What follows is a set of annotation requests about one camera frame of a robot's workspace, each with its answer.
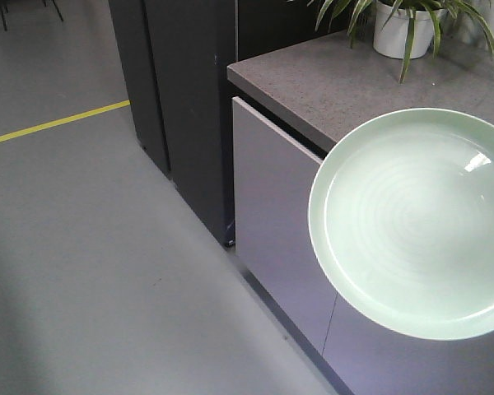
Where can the green leafy houseplant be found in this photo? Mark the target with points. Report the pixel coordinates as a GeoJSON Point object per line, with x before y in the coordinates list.
{"type": "Point", "coordinates": [409, 29]}

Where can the grey sink counter cabinet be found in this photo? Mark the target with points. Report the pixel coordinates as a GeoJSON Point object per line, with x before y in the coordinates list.
{"type": "Point", "coordinates": [292, 106]}

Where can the white plant pot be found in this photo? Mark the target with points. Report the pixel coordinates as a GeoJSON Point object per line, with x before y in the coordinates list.
{"type": "Point", "coordinates": [390, 36]}

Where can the tall dark cabinet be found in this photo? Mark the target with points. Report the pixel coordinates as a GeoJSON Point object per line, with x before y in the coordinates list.
{"type": "Point", "coordinates": [174, 56]}

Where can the light green round plate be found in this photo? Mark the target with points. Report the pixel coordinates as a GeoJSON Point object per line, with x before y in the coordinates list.
{"type": "Point", "coordinates": [401, 219]}

